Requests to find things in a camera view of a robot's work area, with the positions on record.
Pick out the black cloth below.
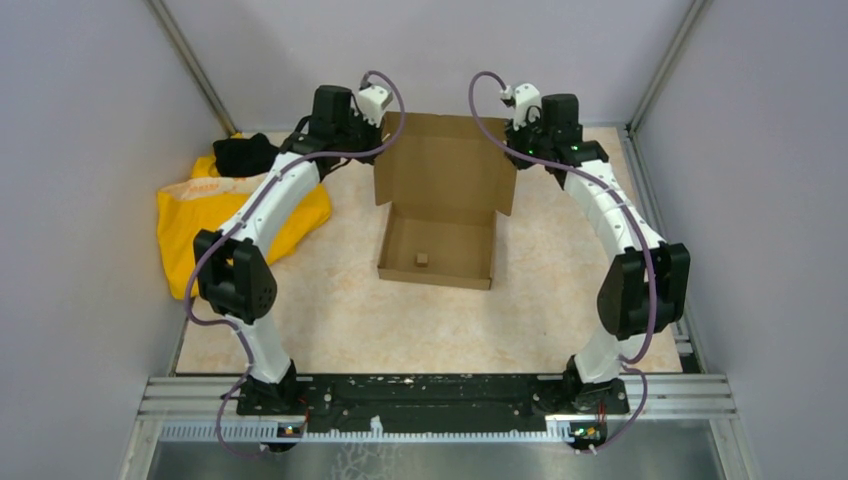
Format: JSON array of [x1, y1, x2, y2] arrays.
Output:
[[212, 133, 279, 178]]

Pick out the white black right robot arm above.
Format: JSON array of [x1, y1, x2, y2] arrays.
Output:
[[501, 84, 691, 412]]

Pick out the small cardboard scrap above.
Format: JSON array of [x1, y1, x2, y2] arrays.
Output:
[[414, 252, 429, 267]]

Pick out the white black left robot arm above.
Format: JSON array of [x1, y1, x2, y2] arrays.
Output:
[[189, 83, 395, 414]]

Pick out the yellow cloth garment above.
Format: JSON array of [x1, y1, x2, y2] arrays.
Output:
[[156, 156, 332, 300]]

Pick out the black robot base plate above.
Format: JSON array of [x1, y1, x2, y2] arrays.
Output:
[[234, 374, 630, 433]]

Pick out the aluminium frame rail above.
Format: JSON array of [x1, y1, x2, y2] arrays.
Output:
[[138, 374, 737, 420]]

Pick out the brown cardboard box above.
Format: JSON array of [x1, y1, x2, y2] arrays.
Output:
[[373, 112, 517, 290]]

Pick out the white slotted cable duct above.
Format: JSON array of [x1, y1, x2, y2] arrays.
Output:
[[159, 420, 575, 444]]

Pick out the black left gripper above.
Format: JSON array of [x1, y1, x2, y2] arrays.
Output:
[[337, 108, 386, 166]]

